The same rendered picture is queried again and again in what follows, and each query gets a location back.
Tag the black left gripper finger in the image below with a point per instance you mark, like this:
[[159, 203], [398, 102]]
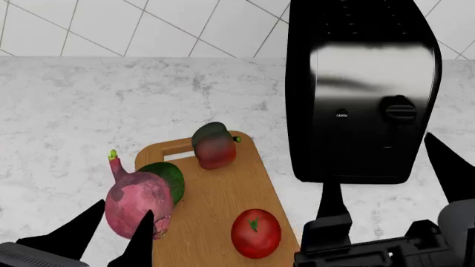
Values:
[[139, 244], [70, 236]]

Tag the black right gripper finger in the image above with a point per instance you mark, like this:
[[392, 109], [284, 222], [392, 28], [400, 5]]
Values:
[[452, 175], [332, 203]]

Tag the green avocado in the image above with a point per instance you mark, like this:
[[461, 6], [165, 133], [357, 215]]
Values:
[[171, 173]]

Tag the red tomato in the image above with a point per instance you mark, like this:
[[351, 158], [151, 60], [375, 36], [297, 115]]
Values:
[[256, 239]]

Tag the wooden cutting board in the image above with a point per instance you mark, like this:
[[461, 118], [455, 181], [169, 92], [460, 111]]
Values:
[[217, 194]]

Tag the red green bell pepper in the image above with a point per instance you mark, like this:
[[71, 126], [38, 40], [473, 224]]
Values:
[[215, 151]]

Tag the pink beet root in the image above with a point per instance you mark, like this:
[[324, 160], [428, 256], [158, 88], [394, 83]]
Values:
[[135, 198]]

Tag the grey rounded wrist housing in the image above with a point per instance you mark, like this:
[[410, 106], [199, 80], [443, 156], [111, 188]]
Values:
[[458, 222]]

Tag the black toaster knob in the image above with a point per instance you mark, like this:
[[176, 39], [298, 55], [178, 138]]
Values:
[[401, 109]]

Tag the toaster cancel button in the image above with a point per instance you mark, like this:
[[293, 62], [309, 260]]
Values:
[[341, 114]]

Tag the black toaster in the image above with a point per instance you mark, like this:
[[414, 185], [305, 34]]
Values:
[[356, 83]]

